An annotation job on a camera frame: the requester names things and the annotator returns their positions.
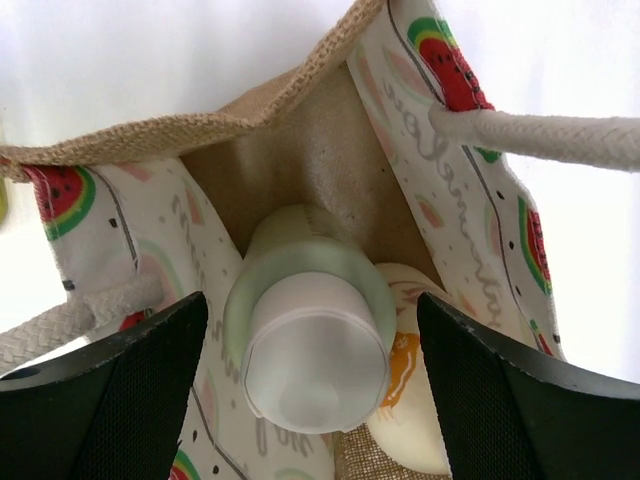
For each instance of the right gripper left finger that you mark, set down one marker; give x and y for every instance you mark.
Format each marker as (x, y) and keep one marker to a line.
(113, 409)

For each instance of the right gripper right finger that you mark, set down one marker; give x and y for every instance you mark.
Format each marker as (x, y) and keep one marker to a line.
(508, 411)

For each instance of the cream lotion bottle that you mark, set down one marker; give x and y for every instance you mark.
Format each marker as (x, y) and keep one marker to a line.
(406, 426)

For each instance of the pale green white-capped bottle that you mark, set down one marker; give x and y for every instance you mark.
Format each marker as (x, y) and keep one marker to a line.
(310, 322)

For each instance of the watermelon print canvas bag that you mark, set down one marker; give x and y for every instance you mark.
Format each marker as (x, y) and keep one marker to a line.
(148, 191)

